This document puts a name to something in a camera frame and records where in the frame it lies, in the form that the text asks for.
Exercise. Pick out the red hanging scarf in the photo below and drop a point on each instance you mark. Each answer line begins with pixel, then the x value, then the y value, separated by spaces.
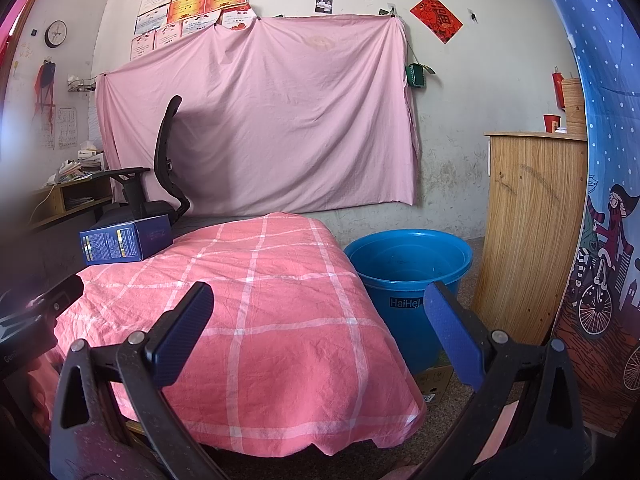
pixel 45 77

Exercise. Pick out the blue printed curtain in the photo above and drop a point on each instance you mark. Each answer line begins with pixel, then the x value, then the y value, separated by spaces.
pixel 615 110

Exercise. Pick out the red paper cup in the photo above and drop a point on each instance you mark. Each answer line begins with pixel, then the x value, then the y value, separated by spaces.
pixel 551 123

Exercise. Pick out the wooden cabinet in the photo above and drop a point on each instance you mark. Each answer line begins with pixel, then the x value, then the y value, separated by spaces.
pixel 525 220

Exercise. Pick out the tissue box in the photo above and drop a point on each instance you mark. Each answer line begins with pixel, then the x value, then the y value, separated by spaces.
pixel 90 148

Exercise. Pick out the pink wall sheet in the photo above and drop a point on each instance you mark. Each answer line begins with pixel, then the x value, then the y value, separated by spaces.
pixel 300 110

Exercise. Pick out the blue plastic bucket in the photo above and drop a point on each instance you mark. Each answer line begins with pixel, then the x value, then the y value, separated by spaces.
pixel 390 285

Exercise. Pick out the blue cardboard box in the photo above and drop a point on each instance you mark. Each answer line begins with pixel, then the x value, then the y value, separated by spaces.
pixel 115 245

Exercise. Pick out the small wall photo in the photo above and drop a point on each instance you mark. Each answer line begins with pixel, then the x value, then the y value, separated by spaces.
pixel 384 11

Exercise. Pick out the wall calendar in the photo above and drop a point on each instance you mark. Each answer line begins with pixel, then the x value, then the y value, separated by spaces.
pixel 67 127

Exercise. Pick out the green wall holder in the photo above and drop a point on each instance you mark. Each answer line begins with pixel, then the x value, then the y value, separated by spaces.
pixel 415 75

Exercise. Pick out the red diamond wall poster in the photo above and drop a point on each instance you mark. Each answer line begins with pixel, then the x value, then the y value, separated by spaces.
pixel 436 18

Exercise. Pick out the pink checkered tablecloth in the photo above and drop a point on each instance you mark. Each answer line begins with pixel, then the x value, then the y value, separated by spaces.
pixel 280 310

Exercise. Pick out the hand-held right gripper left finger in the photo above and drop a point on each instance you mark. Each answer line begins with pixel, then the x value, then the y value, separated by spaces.
pixel 185 330

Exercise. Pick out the black wall hook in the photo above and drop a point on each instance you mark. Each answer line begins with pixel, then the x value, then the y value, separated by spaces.
pixel 473 16

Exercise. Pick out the round wall clock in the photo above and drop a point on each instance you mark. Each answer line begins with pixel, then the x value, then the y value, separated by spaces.
pixel 55 33

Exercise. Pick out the group of wall certificates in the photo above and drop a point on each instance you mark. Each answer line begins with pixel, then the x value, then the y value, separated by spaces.
pixel 195 0

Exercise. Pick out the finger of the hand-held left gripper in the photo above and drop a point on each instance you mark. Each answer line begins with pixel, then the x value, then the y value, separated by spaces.
pixel 60 295

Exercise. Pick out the red bottle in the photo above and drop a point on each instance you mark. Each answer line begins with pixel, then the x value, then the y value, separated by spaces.
pixel 557 90

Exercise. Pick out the brown cardboard box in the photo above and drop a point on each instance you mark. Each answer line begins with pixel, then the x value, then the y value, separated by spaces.
pixel 435 382

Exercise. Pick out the red window curtain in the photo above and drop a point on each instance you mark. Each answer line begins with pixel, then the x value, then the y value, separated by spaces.
pixel 15 20

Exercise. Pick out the stack of papers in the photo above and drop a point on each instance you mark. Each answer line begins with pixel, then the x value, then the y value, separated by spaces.
pixel 75 167

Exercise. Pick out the black office chair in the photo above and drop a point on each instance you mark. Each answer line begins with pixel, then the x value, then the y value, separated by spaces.
pixel 165 150

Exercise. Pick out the wooden wall shelf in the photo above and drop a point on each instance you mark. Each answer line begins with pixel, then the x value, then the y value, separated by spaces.
pixel 55 197

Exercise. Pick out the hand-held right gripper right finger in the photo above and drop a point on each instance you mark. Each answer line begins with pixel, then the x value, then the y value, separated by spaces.
pixel 455 330

